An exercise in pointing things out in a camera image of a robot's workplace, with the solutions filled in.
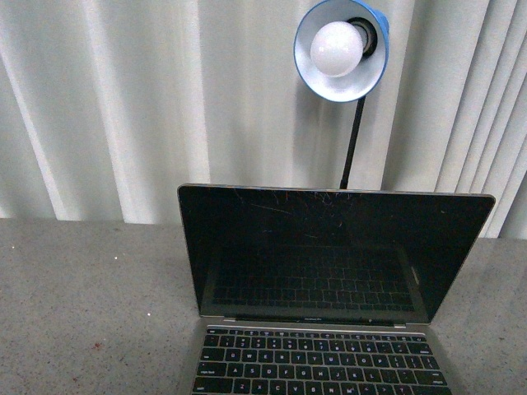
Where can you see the silver laptop with black keyboard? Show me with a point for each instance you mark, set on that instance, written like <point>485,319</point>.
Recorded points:
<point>312,291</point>

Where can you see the blue gooseneck desk lamp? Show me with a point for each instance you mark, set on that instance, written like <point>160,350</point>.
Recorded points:
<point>341,51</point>

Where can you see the white pleated curtain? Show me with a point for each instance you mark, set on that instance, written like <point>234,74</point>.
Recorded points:
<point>108,106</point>

